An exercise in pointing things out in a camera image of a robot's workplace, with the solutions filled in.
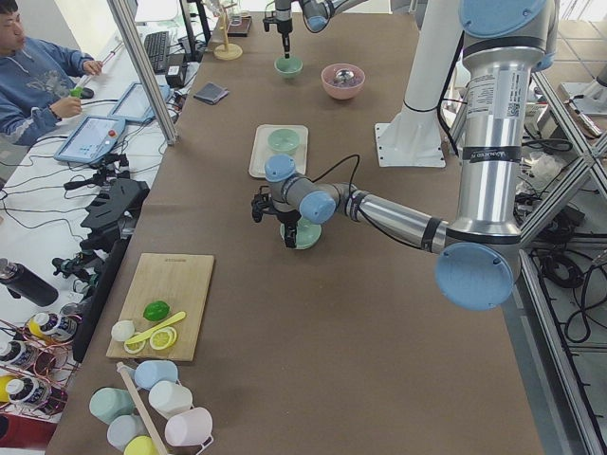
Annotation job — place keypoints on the lemon slice right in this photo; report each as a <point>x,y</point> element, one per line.
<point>163,338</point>

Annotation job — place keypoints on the wooden stand with base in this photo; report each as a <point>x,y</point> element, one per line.
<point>219,44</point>

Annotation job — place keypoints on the yellow plastic knife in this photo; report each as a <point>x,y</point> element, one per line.
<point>165,323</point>

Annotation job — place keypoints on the teach pendant tablet near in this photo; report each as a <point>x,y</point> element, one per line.
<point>94,138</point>

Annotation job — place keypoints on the green bowl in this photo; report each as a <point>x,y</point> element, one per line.
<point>288,68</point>
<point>308,234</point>
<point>283,141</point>

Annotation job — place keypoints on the grey folded cloth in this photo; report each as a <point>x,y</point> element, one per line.
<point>211,93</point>

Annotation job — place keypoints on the lemon slice left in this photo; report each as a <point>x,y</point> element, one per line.
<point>133,347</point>

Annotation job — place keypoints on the black water bottle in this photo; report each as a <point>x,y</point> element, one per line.
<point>23,283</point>

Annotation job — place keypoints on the aluminium frame post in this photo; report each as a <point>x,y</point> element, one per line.
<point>126,25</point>

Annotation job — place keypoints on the black power adapter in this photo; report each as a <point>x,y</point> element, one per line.
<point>176,70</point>

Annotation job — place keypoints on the cream rectangular tray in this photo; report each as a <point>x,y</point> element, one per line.
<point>261,150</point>

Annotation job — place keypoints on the pink bowl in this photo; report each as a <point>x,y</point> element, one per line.
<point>342,81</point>

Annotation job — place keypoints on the light blue cup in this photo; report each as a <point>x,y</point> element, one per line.
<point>150,372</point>

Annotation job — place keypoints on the teach pendant tablet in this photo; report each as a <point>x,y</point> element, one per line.
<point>133,106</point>
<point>94,138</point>

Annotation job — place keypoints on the black gripper holder rack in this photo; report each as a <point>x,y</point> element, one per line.
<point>111,218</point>

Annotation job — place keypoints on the white cup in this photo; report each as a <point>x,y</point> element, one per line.
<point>170,399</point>

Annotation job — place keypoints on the wooden cutting board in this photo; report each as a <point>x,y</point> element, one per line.
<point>163,286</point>

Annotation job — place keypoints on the pale blue cup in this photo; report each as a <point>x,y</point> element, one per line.
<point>123,429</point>

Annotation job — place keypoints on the white lemon end piece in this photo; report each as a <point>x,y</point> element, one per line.
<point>122,330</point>

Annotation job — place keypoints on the yellow bottle upper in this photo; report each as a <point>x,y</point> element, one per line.
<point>60,328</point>

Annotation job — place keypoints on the dark wooden tray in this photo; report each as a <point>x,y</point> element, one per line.
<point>239,26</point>

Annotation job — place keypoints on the mint green cup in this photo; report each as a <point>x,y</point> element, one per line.
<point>107,404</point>

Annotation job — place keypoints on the yellow cup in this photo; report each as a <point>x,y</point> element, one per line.
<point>141,445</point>

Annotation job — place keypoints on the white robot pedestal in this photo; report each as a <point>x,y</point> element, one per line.
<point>413,137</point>

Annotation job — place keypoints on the teach pendant tablet far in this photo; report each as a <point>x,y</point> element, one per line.
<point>133,106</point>

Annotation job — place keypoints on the pink cup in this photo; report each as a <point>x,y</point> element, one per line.
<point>192,427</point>

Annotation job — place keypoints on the green handled tool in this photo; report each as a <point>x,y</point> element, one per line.
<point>81,84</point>

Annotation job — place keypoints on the lemon slice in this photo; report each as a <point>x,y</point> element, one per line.
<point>133,347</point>
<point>163,338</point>

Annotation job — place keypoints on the black computer mouse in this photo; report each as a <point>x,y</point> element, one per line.
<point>86,93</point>

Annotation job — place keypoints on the green lime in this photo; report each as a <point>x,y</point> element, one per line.
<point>156,310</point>

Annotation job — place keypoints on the person in blue hoodie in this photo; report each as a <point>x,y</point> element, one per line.
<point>36,81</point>

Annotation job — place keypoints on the black keyboard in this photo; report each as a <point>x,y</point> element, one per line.
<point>156,46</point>

